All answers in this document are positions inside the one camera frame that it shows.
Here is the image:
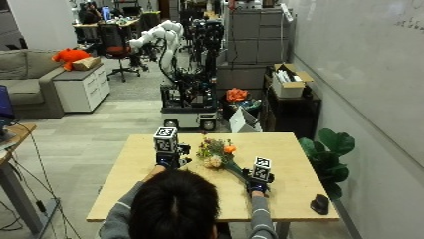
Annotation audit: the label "person's right hand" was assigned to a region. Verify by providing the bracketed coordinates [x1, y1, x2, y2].
[241, 167, 276, 195]

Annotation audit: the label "person's left hand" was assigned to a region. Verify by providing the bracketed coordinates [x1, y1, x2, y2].
[156, 143, 195, 170]

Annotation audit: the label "artificial flower bouquet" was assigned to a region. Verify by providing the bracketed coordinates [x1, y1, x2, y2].
[196, 136, 254, 182]

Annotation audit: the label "white marker cube right glove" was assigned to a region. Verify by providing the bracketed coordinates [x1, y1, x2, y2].
[250, 156, 273, 183]

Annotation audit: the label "white marker cube glove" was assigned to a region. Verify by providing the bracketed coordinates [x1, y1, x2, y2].
[250, 156, 273, 183]
[153, 126, 181, 155]

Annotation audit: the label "white marker cube left glove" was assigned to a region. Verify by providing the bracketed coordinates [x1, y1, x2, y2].
[153, 126, 181, 155]

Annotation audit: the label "the person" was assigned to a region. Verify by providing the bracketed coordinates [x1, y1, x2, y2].
[98, 164, 281, 239]

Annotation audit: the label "black object on table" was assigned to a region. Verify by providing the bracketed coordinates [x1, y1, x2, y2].
[309, 193, 331, 216]

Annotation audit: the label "green leafy potted plant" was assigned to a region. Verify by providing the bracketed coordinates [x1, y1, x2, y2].
[298, 127, 358, 201]

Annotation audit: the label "white folded board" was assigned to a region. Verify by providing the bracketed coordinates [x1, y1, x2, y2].
[228, 106, 264, 134]

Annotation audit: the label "dark wooden shelf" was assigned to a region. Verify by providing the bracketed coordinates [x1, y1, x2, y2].
[262, 74, 324, 139]

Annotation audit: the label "orange cloth bundle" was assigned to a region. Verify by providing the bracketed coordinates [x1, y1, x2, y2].
[225, 87, 250, 104]

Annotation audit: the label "white mobile robot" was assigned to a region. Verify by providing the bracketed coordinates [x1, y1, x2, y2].
[129, 19, 225, 132]

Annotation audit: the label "white drawer cabinet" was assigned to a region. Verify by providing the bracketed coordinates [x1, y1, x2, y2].
[52, 63, 112, 114]

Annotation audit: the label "open cardboard box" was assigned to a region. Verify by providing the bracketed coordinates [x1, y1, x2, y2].
[270, 63, 316, 100]

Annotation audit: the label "brown paper bag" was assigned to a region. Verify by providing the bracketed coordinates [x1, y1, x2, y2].
[72, 56, 103, 72]

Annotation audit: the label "wooden side desk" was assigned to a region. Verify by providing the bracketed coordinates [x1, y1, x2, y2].
[0, 122, 62, 237]

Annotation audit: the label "black office chair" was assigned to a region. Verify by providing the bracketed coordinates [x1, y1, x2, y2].
[98, 23, 144, 83]

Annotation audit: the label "orange plush toy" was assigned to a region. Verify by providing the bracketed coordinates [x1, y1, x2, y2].
[51, 48, 92, 72]

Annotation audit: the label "grey sofa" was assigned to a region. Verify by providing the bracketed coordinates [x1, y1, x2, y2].
[0, 49, 68, 120]

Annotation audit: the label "blue laptop screen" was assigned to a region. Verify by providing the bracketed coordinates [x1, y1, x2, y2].
[0, 85, 16, 120]

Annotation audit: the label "grey filing cabinets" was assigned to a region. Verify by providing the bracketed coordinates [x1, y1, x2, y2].
[215, 6, 294, 91]

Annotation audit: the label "whiteboard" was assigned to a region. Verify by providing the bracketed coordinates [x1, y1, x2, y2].
[289, 0, 424, 168]

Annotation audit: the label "wooden office desk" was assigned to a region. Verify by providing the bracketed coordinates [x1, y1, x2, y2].
[72, 17, 144, 44]

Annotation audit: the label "black cable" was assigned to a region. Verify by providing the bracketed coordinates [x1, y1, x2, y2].
[0, 122, 84, 239]

